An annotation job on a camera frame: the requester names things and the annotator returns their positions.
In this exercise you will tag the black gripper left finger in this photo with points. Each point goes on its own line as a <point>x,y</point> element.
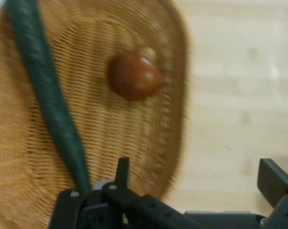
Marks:
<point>134,210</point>

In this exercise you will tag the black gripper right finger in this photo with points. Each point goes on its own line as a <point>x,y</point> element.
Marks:
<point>282,190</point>

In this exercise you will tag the brown mushroom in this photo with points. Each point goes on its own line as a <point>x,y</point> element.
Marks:
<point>132,76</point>

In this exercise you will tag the dark green cucumber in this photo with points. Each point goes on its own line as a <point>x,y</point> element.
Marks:
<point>39,64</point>

